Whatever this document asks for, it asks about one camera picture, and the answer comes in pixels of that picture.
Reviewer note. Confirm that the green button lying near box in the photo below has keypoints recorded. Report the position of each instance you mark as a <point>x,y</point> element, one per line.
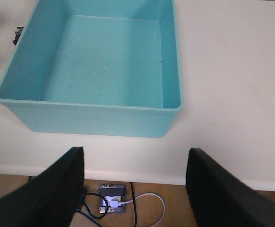
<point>18,33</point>

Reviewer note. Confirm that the light blue plastic box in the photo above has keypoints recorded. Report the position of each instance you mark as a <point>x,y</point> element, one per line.
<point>100,67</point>

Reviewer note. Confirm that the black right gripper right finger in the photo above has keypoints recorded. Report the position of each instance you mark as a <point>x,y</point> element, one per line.
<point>219,199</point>

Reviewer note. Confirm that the floor power outlet box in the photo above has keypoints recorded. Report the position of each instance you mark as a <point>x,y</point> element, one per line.
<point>115,195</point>

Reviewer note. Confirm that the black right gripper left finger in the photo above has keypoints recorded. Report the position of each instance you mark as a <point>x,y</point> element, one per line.
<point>50,199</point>

